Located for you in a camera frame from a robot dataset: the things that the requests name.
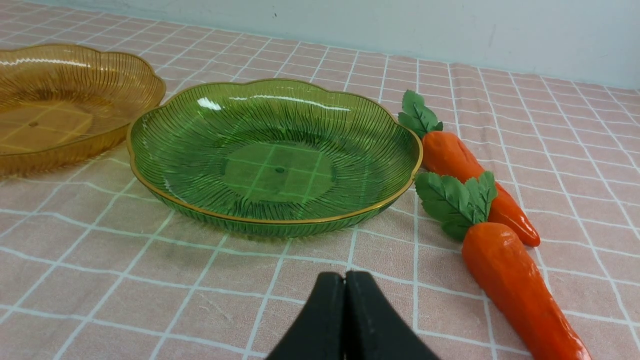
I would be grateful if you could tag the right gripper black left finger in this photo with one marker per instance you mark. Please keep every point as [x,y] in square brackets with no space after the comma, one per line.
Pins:
[317,332]

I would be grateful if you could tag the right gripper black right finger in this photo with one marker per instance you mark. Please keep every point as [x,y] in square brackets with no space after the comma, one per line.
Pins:
[373,328]

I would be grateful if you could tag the orange toy carrot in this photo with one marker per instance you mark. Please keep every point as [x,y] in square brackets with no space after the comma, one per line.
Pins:
[499,263]
[444,153]

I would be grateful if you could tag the green plastic plate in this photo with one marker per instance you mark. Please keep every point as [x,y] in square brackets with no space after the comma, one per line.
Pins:
[276,158]

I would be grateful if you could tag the amber plastic plate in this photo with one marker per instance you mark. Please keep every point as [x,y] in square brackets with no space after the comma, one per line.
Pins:
[62,103]

